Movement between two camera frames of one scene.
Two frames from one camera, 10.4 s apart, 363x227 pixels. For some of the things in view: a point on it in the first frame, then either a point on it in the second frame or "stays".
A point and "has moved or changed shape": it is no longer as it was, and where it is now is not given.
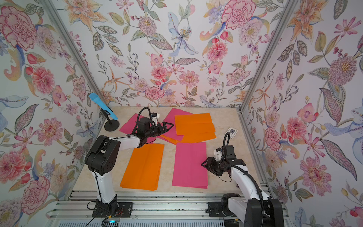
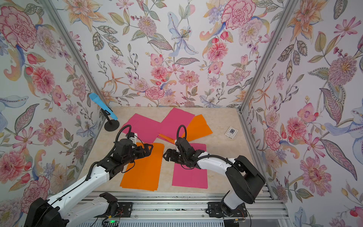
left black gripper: [160, 130] → [148, 151]
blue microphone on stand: [113, 125] stays
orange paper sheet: [143, 171] stays
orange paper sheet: [194, 127] has moved or changed shape
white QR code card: [232, 131] stays
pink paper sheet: [188, 171] stays
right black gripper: [210, 159] → [170, 151]
